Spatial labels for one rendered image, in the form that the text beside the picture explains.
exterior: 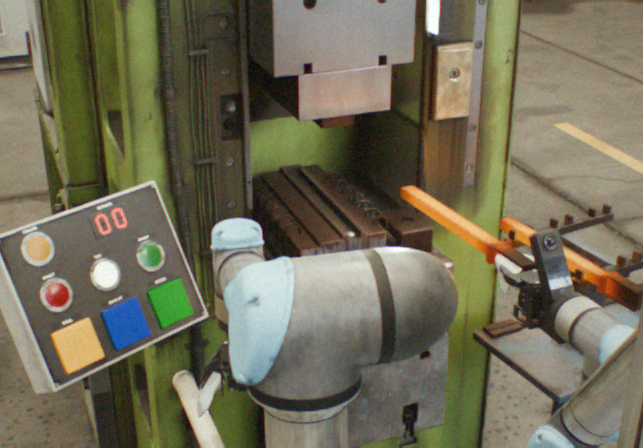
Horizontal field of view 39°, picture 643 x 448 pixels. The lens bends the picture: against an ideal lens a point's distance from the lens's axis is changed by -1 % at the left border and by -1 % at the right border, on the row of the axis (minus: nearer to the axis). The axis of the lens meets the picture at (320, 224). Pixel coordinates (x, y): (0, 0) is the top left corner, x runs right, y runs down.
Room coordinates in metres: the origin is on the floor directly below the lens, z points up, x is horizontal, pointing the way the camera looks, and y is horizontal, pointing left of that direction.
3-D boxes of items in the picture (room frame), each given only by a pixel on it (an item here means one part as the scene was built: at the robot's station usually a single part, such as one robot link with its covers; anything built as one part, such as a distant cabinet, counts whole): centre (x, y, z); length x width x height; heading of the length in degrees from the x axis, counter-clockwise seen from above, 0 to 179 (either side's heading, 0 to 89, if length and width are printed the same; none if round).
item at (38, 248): (1.39, 0.48, 1.16); 0.05 x 0.03 x 0.04; 111
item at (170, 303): (1.48, 0.28, 1.01); 0.07 x 0.05 x 0.07; 136
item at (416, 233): (1.89, -0.20, 0.95); 0.12 x 0.08 x 0.06; 21
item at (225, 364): (1.21, 0.12, 1.08); 0.09 x 0.08 x 0.12; 6
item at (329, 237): (1.97, 0.02, 0.96); 0.42 x 0.20 x 0.09; 21
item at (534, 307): (1.30, -0.38, 1.11); 0.12 x 0.08 x 0.09; 21
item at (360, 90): (1.97, 0.02, 1.32); 0.42 x 0.20 x 0.10; 21
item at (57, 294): (1.36, 0.45, 1.09); 0.05 x 0.03 x 0.04; 111
